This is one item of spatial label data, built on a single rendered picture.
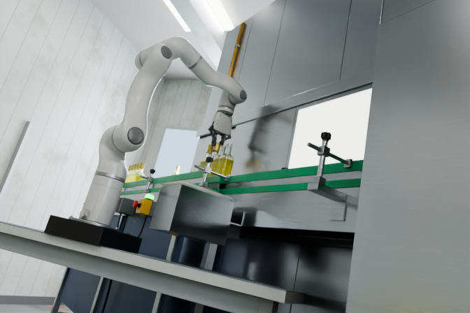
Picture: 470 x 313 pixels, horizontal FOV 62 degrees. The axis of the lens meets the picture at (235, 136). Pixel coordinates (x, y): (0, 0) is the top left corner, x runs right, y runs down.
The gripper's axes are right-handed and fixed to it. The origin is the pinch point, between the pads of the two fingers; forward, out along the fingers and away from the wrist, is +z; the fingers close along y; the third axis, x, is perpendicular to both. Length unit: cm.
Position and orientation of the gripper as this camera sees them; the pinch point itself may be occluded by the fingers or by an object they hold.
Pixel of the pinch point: (217, 142)
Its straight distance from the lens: 194.7
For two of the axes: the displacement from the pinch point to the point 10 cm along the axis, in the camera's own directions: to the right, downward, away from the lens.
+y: -8.0, -3.5, -4.9
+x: 5.6, -1.5, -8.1
